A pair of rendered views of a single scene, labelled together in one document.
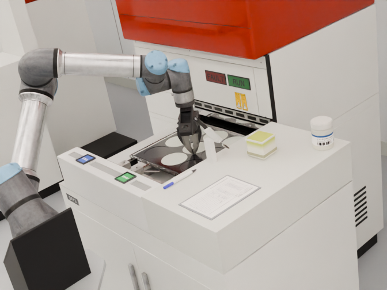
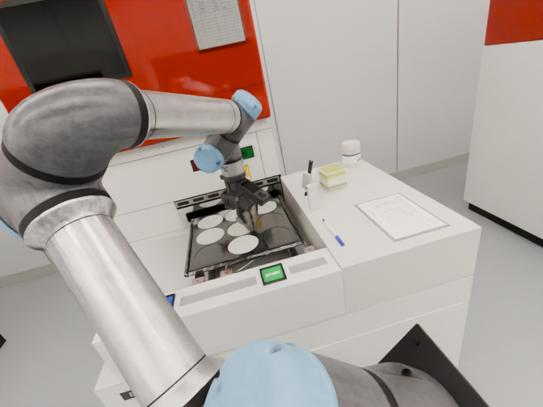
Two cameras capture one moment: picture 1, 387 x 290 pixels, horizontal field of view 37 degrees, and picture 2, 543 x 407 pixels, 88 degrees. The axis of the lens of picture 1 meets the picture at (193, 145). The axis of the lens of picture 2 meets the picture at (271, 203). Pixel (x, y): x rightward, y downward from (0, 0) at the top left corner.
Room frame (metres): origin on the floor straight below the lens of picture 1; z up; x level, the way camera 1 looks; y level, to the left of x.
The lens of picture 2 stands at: (1.47, 0.67, 1.40)
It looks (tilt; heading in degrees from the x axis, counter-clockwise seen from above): 26 degrees down; 301
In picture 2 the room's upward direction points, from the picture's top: 12 degrees counter-clockwise
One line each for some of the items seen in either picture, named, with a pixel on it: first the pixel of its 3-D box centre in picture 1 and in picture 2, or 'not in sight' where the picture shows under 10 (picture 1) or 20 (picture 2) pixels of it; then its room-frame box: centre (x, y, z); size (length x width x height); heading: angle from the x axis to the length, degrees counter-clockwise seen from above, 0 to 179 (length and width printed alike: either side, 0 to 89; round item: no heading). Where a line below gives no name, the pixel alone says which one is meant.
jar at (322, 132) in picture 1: (322, 133); (351, 153); (1.72, -0.42, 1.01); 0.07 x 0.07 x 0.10
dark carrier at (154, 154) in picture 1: (195, 147); (240, 228); (2.03, -0.01, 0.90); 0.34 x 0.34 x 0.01; 37
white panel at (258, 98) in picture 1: (199, 90); (181, 188); (2.32, -0.07, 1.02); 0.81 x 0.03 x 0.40; 37
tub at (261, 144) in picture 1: (261, 145); (332, 177); (1.75, -0.22, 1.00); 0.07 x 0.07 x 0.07; 41
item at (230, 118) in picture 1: (231, 126); (232, 205); (2.17, -0.16, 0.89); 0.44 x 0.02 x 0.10; 37
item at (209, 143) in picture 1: (212, 141); (309, 188); (1.77, -0.07, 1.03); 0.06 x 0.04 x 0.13; 127
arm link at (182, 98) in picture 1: (182, 95); (231, 167); (1.99, 0.00, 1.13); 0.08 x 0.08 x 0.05
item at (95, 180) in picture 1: (109, 186); (228, 312); (1.87, 0.32, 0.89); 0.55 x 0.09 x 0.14; 37
